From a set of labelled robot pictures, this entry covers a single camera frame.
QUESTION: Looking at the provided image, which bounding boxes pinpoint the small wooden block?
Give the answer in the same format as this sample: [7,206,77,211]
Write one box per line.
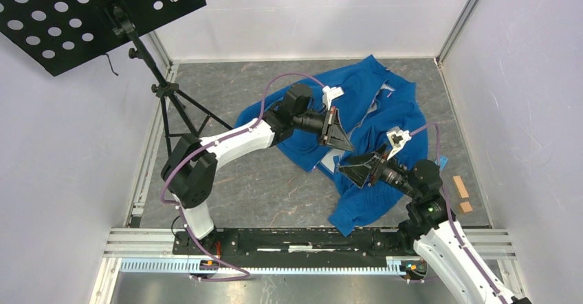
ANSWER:
[458,201,474,214]

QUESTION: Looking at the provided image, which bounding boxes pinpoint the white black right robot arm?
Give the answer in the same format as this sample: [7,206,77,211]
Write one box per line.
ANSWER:
[338,149,530,303]

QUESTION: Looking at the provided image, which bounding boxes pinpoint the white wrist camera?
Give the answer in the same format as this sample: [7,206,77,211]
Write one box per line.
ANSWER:
[386,127,411,160]
[322,86,344,110]

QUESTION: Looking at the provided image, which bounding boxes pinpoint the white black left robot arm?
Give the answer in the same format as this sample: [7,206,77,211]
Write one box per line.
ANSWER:
[161,83,353,254]

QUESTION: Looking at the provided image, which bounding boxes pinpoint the long wooden block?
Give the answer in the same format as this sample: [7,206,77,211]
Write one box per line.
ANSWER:
[452,175,470,199]

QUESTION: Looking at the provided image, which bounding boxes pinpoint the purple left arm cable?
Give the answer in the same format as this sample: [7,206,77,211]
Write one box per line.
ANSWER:
[158,72,327,283]

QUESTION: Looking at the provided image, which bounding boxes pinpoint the blue zip-up jacket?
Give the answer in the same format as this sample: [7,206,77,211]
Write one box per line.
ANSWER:
[234,54,429,238]

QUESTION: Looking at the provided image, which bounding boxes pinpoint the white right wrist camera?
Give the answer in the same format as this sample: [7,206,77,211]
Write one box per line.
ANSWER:
[386,127,411,160]

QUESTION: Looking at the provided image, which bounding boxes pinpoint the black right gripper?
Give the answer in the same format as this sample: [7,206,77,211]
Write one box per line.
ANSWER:
[338,141,419,199]

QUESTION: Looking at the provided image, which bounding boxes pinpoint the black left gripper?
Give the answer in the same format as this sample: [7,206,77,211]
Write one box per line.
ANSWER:
[292,107,353,153]

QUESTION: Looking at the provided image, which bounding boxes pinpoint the small blue block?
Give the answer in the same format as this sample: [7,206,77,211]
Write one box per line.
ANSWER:
[436,155,448,172]

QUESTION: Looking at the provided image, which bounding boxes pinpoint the aluminium frame rail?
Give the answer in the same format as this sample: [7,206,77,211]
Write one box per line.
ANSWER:
[102,228,518,276]

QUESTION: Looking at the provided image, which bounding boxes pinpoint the black perforated music stand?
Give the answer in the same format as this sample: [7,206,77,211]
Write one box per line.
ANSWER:
[1,0,206,135]

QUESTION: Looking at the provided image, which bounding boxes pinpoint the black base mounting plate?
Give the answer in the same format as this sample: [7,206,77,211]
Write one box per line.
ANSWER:
[201,227,422,269]

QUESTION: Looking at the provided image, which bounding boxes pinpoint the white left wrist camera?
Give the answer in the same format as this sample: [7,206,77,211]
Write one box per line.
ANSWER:
[322,86,344,110]

